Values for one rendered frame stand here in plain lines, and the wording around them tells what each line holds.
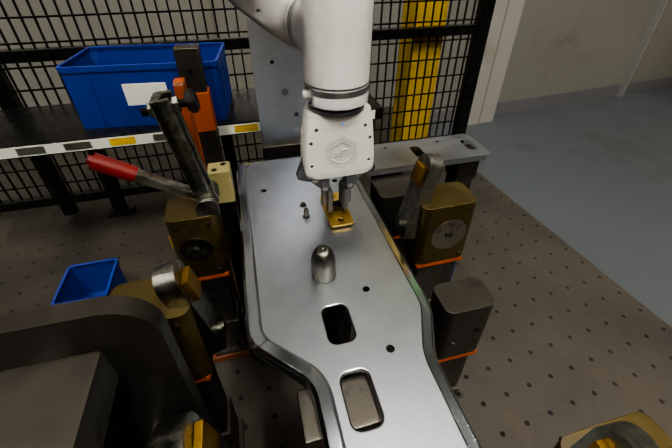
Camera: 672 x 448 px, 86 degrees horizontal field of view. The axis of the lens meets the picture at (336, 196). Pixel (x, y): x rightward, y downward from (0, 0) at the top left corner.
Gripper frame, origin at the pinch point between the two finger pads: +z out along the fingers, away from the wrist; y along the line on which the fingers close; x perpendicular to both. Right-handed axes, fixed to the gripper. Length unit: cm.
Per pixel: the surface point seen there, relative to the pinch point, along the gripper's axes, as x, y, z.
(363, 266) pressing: -12.7, 0.6, 3.0
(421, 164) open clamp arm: -5.7, 10.9, -7.6
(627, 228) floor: 64, 190, 103
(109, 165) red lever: -0.8, -29.1, -10.5
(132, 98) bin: 35.7, -34.3, -5.8
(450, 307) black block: -21.1, 9.4, 4.0
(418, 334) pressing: -24.1, 3.5, 3.0
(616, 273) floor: 39, 155, 103
